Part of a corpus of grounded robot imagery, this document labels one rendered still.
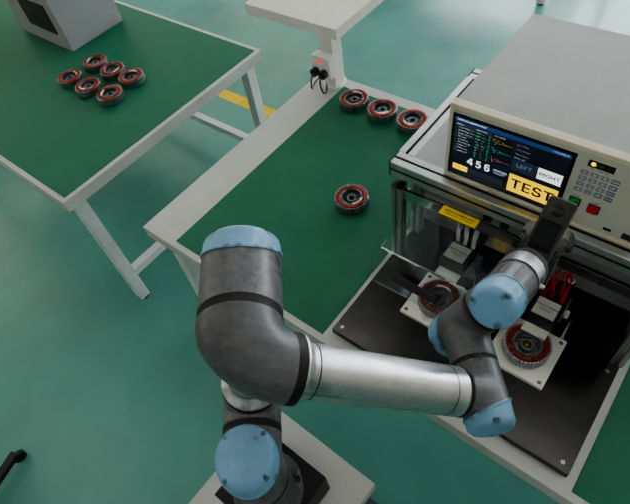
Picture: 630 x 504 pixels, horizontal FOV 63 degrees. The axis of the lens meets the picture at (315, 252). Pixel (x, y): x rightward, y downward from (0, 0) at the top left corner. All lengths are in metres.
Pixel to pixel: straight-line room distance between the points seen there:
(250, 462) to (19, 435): 1.71
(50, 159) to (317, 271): 1.24
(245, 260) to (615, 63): 0.91
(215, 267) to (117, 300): 2.03
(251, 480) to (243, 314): 0.43
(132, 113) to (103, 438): 1.34
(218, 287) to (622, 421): 1.04
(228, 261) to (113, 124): 1.70
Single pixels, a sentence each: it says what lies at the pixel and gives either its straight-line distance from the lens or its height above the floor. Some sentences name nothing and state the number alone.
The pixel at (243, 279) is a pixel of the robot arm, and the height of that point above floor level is 1.47.
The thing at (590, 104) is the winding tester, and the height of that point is 1.32.
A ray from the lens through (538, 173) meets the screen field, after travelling 1.16.
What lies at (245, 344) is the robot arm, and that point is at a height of 1.46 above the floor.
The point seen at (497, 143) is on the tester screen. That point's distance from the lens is 1.15.
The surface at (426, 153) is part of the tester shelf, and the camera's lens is 1.33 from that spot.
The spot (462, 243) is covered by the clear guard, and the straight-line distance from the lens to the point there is 1.21.
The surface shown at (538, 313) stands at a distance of 1.37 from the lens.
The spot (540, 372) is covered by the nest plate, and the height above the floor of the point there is 0.78.
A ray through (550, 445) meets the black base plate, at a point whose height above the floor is 0.77.
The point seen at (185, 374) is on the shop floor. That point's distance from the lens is 2.36.
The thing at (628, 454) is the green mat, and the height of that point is 0.75.
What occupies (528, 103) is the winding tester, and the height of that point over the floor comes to 1.32.
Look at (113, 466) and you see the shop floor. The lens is 2.34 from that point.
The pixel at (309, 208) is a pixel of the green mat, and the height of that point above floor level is 0.75.
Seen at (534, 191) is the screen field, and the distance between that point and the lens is 1.19.
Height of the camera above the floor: 2.01
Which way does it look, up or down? 52 degrees down
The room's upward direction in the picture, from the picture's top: 12 degrees counter-clockwise
